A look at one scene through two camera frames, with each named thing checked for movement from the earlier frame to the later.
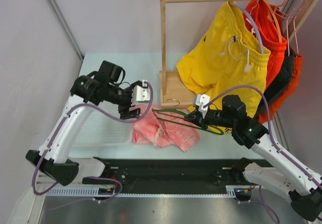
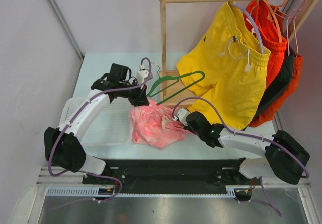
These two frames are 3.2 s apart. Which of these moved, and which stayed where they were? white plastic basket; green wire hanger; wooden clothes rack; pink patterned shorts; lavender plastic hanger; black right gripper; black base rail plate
Moved: green wire hanger; black right gripper; pink patterned shorts
Stayed: white plastic basket; black base rail plate; lavender plastic hanger; wooden clothes rack
